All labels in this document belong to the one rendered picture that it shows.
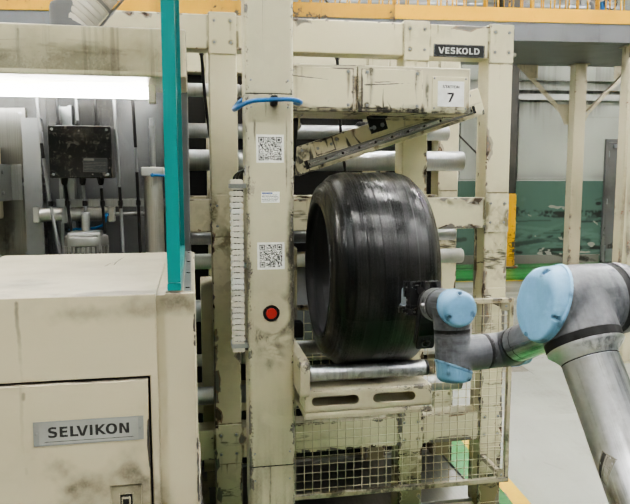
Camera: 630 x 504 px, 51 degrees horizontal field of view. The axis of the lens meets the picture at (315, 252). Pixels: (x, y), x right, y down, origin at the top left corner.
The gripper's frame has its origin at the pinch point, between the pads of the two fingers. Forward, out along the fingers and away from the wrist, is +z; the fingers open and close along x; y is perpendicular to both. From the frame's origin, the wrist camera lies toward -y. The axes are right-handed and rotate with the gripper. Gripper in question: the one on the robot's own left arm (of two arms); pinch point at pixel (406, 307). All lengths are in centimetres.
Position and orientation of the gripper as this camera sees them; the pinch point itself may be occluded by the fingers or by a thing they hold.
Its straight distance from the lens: 169.9
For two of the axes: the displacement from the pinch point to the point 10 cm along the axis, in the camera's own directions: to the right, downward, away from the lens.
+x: -9.8, 0.2, -1.8
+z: -1.8, 0.2, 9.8
